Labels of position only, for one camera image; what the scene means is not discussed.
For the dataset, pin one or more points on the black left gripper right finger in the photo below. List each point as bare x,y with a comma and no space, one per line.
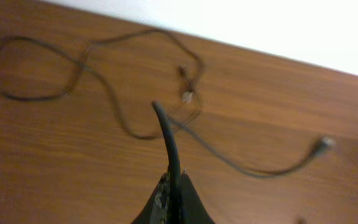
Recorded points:
194,211

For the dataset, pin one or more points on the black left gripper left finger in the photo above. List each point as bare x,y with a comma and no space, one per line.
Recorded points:
156,209

